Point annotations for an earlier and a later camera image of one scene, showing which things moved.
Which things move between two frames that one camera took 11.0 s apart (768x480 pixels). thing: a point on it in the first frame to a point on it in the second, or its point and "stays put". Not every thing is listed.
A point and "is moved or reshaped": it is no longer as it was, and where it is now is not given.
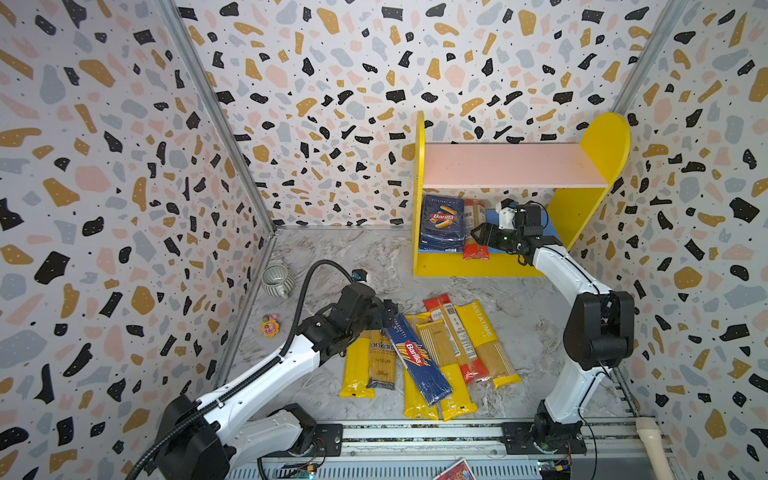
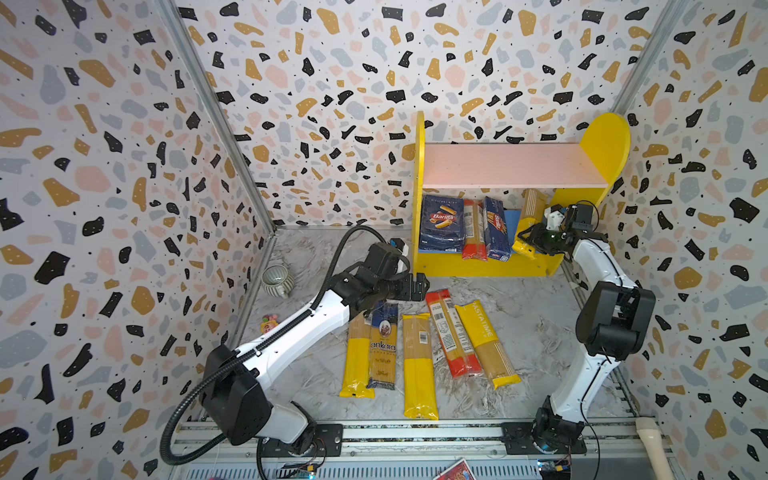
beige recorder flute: [649, 431] stays put
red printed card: [458, 471] stays put
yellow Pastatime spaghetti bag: [487, 344] stays put
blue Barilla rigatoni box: [442, 224] stays put
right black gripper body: [492, 234] to [537, 237]
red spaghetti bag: [474, 216] stays put
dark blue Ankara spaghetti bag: [382, 361] stays put
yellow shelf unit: [580, 174] stays put
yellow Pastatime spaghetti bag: [459, 401] is moved or reshaped
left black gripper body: [374, 318] to [401, 288]
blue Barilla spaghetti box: [419, 363] to [496, 228]
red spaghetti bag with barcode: [473, 368] stays put
